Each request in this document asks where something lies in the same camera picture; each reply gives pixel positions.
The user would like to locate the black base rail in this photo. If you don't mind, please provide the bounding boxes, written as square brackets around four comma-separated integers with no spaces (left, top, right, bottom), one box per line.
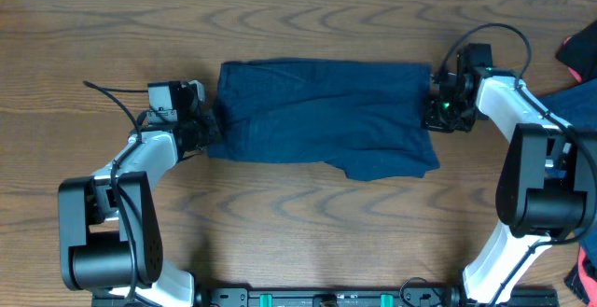
[91,276,560,307]

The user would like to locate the navy blue shorts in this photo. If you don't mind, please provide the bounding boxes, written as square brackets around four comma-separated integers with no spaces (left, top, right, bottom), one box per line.
[208,59,439,181]

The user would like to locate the pile of dark clothes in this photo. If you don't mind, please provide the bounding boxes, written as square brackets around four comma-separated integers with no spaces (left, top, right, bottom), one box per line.
[535,78,597,271]

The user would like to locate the red black garment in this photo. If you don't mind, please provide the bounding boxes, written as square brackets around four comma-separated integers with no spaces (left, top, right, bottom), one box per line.
[556,21,596,83]

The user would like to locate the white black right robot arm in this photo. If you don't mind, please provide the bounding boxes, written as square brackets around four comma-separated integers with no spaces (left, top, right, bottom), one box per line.
[423,66,596,306]

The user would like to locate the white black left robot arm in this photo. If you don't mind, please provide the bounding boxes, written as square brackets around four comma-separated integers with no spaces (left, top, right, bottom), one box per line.
[58,109,220,306]

